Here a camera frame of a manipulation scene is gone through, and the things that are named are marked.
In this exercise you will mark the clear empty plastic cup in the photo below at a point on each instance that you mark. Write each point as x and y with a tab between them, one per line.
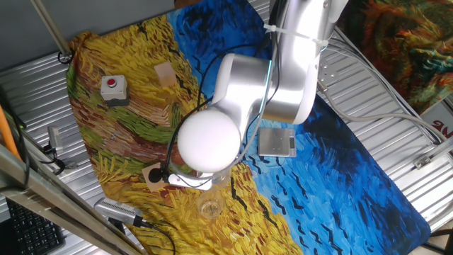
210	206

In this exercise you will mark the aluminium frame beam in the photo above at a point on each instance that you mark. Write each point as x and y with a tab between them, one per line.
53	198

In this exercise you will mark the orange green painted cloth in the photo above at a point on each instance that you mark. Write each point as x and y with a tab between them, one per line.
400	46

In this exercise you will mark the grey box with red button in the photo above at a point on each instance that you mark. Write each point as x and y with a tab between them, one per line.
114	90

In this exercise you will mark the slanted aluminium pole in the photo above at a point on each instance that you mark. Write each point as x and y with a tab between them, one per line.
51	26

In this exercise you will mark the painted wheat field tablecloth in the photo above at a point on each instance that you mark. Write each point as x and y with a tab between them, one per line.
318	212

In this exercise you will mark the white zip tie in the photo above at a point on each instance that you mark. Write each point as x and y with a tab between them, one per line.
293	33

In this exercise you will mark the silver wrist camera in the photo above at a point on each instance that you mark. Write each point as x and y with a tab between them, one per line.
187	181

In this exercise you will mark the small grey camera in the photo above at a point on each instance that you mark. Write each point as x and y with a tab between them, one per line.
55	138

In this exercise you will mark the white sign with red letters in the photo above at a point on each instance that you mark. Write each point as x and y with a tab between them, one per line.
439	122

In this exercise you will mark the black stand leg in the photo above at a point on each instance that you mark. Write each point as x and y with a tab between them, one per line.
440	235

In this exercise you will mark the clear plastic cup with water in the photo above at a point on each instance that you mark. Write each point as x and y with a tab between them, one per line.
221	178

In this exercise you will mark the orange pole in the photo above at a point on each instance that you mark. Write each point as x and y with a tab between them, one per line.
7	134

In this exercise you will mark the black computer keyboard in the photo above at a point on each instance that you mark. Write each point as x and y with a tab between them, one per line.
33	230

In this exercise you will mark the silver digital kitchen scale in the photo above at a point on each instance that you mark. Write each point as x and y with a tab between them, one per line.
274	143

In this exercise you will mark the grey metal mounting bracket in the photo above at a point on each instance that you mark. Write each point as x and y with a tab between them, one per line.
70	165

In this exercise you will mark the aluminium bar with bracket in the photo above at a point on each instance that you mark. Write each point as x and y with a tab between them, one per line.
435	152

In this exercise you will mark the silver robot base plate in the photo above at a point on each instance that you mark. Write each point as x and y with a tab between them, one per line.
329	72

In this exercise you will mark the plain wooden block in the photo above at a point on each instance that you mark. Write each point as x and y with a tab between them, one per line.
165	74
147	177

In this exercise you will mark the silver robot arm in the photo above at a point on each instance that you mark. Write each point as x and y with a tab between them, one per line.
283	71

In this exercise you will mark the ribbed silver camera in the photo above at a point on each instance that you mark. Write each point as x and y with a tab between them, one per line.
117	210

